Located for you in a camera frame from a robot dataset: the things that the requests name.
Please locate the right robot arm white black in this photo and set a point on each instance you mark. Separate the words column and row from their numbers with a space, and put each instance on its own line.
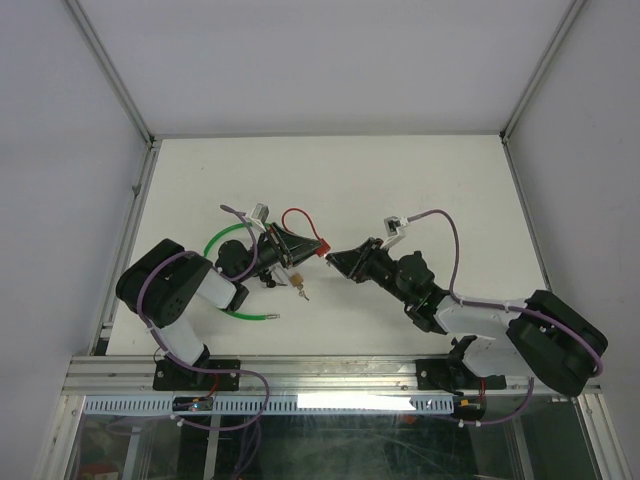
column 539, row 336

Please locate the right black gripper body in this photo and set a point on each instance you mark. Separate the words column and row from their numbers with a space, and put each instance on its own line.
column 380, row 269

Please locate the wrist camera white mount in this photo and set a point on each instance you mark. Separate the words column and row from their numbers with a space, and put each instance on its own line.
column 395, row 230
column 258, row 216

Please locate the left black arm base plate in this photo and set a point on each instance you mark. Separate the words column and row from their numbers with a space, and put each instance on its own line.
column 200, row 375

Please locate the grey slotted cable duct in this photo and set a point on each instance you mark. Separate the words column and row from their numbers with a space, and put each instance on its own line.
column 298, row 404

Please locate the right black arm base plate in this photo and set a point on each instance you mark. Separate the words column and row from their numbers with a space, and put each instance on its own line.
column 440, row 374

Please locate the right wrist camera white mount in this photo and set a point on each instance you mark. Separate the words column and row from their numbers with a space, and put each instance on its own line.
column 395, row 230

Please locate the black-headed key pair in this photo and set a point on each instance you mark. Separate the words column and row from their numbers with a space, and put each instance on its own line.
column 270, row 284

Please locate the green cable bike lock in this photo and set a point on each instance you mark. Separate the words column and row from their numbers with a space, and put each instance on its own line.
column 241, row 316

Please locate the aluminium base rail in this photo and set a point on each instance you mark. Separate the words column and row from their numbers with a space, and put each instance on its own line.
column 381, row 374

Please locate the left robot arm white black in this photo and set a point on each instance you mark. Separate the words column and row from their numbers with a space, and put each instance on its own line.
column 161, row 284

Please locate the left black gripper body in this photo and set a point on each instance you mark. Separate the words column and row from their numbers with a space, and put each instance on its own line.
column 268, row 253

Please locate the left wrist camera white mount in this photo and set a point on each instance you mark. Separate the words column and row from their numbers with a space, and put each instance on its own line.
column 258, row 216

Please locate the brass padlock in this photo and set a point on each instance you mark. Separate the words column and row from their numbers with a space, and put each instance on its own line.
column 289, row 277

